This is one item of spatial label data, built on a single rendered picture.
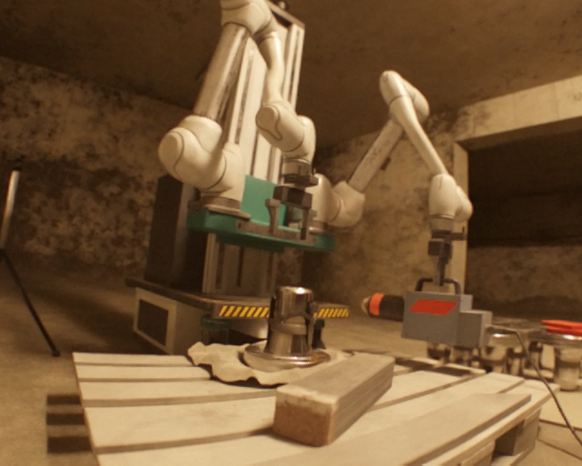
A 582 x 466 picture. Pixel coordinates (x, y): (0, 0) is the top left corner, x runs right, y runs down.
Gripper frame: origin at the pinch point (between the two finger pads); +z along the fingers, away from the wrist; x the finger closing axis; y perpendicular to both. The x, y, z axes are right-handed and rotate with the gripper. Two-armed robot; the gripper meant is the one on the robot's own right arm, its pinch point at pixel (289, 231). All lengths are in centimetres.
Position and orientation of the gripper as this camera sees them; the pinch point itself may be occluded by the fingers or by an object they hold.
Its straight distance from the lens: 118.7
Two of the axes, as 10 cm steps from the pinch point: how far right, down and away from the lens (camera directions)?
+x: -7.2, -1.6, -6.7
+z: -1.0, 9.9, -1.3
